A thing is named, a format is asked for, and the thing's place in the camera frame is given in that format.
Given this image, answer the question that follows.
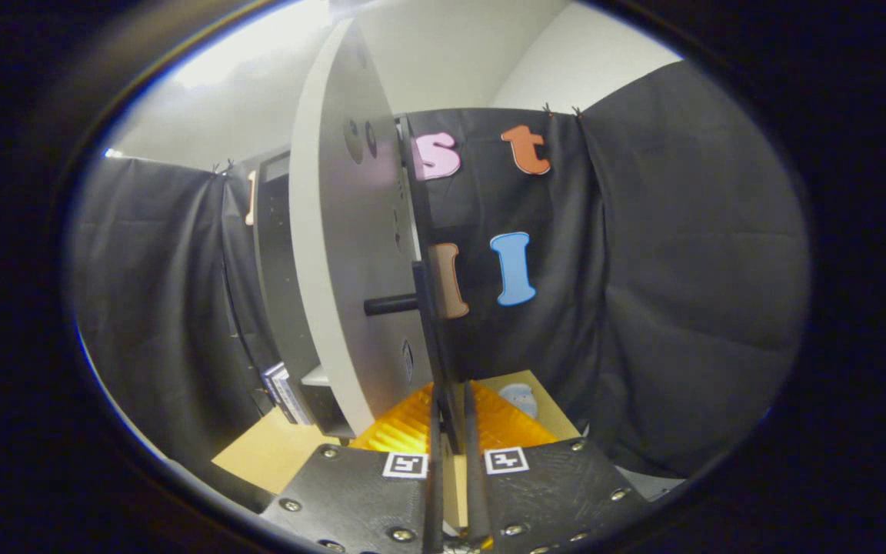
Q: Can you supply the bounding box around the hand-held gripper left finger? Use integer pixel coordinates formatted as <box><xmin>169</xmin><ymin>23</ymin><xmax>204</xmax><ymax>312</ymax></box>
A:
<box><xmin>258</xmin><ymin>382</ymin><xmax>445</xmax><ymax>554</ymax></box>

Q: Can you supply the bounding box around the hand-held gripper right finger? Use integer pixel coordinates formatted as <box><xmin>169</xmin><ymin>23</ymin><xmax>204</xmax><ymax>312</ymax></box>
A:
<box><xmin>462</xmin><ymin>381</ymin><xmax>653</xmax><ymax>554</ymax></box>

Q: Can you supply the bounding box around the black door handle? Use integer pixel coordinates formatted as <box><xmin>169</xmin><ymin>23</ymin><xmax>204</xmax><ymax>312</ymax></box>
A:
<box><xmin>364</xmin><ymin>260</ymin><xmax>465</xmax><ymax>455</ymax></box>

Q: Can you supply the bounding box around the small pale blue object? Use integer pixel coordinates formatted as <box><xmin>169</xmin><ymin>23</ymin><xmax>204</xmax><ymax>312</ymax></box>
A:
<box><xmin>498</xmin><ymin>383</ymin><xmax>539</xmax><ymax>420</ymax></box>

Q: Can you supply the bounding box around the black backdrop cloth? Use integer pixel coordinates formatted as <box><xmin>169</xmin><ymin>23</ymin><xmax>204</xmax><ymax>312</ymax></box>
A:
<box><xmin>66</xmin><ymin>60</ymin><xmax>811</xmax><ymax>482</ymax></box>

